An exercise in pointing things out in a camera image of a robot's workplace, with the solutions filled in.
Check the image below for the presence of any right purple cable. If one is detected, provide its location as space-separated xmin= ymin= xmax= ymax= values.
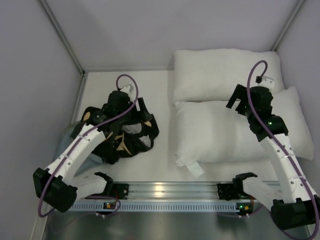
xmin=246 ymin=60 xmax=320 ymax=238

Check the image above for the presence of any aluminium corner post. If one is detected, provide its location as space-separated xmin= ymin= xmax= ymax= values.
xmin=37 ymin=0 xmax=87 ymax=76
xmin=270 ymin=0 xmax=308 ymax=52

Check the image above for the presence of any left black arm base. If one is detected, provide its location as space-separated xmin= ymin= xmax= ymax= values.
xmin=106 ymin=183 xmax=130 ymax=200

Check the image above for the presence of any black floral pillowcase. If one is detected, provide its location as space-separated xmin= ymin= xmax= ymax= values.
xmin=71 ymin=106 xmax=160 ymax=165

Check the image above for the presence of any aluminium mounting rail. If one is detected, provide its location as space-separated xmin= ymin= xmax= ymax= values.
xmin=115 ymin=181 xmax=253 ymax=201

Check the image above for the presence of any right aluminium corner post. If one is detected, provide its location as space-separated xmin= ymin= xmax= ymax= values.
xmin=270 ymin=0 xmax=308 ymax=52

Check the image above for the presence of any blue-grey crumpled cloth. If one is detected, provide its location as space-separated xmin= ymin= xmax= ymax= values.
xmin=56 ymin=122 xmax=103 ymax=177

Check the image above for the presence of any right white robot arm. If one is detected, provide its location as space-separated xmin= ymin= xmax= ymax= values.
xmin=226 ymin=76 xmax=320 ymax=231

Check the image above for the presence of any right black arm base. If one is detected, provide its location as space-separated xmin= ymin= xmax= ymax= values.
xmin=217 ymin=183 xmax=250 ymax=201

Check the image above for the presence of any grey slotted cable duct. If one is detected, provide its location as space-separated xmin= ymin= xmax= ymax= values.
xmin=69 ymin=200 xmax=259 ymax=213

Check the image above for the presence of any left aluminium corner post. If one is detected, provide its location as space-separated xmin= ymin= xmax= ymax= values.
xmin=37 ymin=0 xmax=87 ymax=76

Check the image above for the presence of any white spare pillow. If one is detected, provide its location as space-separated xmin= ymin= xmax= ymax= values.
xmin=172 ymin=48 xmax=285 ymax=103

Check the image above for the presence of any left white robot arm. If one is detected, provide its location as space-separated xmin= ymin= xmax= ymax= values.
xmin=33 ymin=84 xmax=159 ymax=213

